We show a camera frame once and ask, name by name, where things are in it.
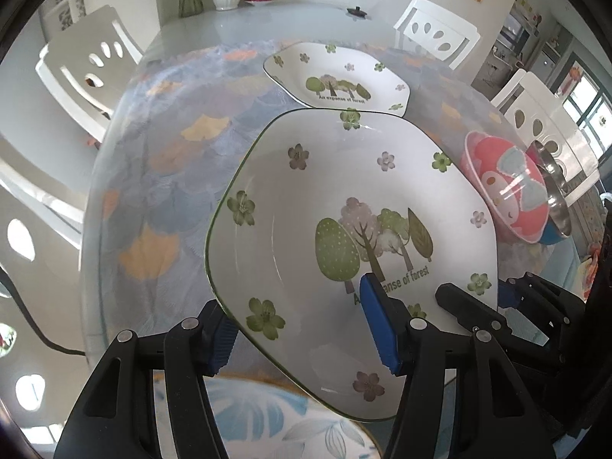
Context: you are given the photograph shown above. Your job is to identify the blue leaf-print plate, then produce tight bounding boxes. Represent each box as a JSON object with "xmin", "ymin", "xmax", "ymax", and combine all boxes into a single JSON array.
[{"xmin": 203, "ymin": 375, "xmax": 384, "ymax": 459}]

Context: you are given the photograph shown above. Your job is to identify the large white tree-print plate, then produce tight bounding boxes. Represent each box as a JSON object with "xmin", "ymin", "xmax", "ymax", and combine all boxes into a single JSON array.
[{"xmin": 205, "ymin": 108, "xmax": 499, "ymax": 423}]

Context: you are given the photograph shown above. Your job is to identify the black cable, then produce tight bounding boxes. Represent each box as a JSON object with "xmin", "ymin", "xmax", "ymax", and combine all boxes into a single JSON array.
[{"xmin": 0, "ymin": 268, "xmax": 88, "ymax": 357}]

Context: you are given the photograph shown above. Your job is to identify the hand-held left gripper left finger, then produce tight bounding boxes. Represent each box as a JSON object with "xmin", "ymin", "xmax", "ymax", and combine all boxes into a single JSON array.
[{"xmin": 54, "ymin": 299, "xmax": 240, "ymax": 459}]

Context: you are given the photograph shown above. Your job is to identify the window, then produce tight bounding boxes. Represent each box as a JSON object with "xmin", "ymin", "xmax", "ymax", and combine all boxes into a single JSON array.
[{"xmin": 557, "ymin": 57, "xmax": 612, "ymax": 156}]

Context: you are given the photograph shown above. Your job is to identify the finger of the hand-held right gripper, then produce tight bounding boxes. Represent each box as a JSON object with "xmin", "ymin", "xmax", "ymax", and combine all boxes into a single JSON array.
[
  {"xmin": 435, "ymin": 283, "xmax": 513, "ymax": 345},
  {"xmin": 497, "ymin": 272, "xmax": 589, "ymax": 378}
]

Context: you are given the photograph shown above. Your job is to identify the white dining chair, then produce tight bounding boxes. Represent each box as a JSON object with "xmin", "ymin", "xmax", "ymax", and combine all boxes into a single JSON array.
[
  {"xmin": 393, "ymin": 0, "xmax": 482, "ymax": 70},
  {"xmin": 35, "ymin": 5, "xmax": 145, "ymax": 143},
  {"xmin": 0, "ymin": 138, "xmax": 99, "ymax": 424},
  {"xmin": 490, "ymin": 69, "xmax": 601, "ymax": 207}
]

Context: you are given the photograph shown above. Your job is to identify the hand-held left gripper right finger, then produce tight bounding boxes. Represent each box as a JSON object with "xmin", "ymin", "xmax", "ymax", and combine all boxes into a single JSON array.
[{"xmin": 358, "ymin": 272, "xmax": 558, "ymax": 459}]

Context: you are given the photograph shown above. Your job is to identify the stainless steel bowl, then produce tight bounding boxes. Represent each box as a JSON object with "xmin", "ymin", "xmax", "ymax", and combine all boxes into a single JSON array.
[{"xmin": 525, "ymin": 140, "xmax": 573, "ymax": 246}]

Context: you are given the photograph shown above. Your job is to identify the kitchen cabinet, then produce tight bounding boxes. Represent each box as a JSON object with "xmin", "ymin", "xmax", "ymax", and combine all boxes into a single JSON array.
[{"xmin": 482, "ymin": 0, "xmax": 561, "ymax": 102}]

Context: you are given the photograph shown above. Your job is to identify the grey orange fan-pattern tablecloth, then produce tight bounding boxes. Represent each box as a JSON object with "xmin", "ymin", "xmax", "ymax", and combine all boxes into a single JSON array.
[{"xmin": 83, "ymin": 41, "xmax": 508, "ymax": 459}]

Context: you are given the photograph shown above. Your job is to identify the botanical wall prints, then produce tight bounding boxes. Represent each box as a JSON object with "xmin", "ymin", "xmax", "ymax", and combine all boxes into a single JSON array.
[{"xmin": 41, "ymin": 0, "xmax": 88, "ymax": 35}]

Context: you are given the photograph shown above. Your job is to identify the pink cartoon bowl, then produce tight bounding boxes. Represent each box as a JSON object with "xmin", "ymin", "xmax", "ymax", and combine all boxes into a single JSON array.
[{"xmin": 464, "ymin": 130, "xmax": 550, "ymax": 244}]

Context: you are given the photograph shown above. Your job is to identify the small white tree-print plate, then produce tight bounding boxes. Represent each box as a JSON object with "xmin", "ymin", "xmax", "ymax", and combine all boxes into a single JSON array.
[{"xmin": 262, "ymin": 41, "xmax": 413, "ymax": 119}]

